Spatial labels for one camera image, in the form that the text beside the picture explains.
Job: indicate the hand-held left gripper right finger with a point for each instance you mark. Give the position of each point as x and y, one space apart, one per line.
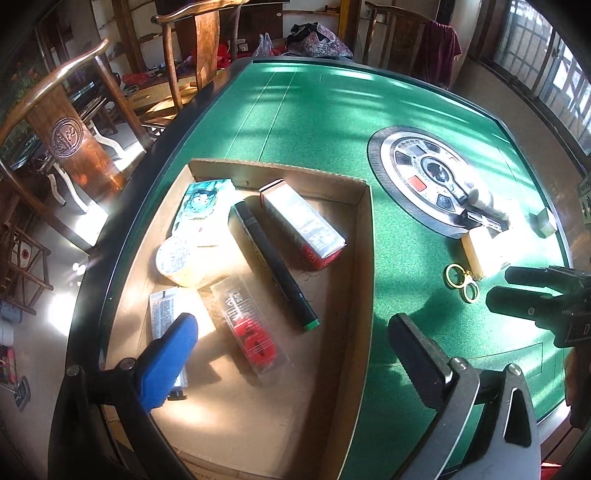
418 357

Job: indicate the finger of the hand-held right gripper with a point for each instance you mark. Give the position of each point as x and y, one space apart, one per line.
512 302
526 275

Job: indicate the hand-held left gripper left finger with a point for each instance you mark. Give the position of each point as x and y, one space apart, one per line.
168 360

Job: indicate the grey tube with black cap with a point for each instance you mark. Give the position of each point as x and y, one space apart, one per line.
166 311

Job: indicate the cream power bank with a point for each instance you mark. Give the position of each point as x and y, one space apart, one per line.
482 251

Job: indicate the gold scissors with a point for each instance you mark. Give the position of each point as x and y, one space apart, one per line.
461 279

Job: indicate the small white box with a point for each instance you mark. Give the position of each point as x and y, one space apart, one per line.
545 222

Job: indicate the clear case with red item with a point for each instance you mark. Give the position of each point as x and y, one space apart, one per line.
251 334

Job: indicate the slim white bottle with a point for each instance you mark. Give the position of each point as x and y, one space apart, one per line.
480 198

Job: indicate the yellow tape roll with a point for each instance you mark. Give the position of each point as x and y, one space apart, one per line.
178 263

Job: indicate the shallow cardboard box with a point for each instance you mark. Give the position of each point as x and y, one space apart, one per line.
286 415

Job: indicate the black marker with green cap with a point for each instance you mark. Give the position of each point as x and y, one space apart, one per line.
274 267

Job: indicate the teal cartoon printed box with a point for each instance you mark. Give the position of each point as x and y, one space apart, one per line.
203 207

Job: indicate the grey box with red end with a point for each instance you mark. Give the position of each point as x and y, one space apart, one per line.
302 226

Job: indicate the person's right hand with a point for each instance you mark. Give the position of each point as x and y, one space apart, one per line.
579 392

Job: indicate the round dice control panel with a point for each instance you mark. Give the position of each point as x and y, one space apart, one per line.
429 180

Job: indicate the bamboo stool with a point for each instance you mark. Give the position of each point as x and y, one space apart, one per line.
23 258

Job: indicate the white curved table leg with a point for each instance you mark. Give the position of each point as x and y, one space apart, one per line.
62 184

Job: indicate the barred window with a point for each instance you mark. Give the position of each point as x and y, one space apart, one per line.
545 60

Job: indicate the maroon cloth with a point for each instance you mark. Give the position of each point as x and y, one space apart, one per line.
438 50

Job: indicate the wooden chair with carved medallion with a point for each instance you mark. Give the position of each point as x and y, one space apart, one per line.
69 138

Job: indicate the wooden low table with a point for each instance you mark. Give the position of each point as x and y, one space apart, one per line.
152 94

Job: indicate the dark wooden chair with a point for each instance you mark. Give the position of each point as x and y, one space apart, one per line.
397 32

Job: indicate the red cloth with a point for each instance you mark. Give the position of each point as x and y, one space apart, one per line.
224 51

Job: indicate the floral bag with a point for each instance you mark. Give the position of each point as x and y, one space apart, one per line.
318 39

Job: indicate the yellow pole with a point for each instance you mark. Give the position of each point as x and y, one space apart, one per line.
344 9

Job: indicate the clear plastic bag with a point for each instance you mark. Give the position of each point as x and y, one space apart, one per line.
265 46

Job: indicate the wooden chair with curved rail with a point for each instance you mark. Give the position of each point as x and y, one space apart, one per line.
198 41

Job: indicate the wall socket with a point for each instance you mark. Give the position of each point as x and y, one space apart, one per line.
240 46

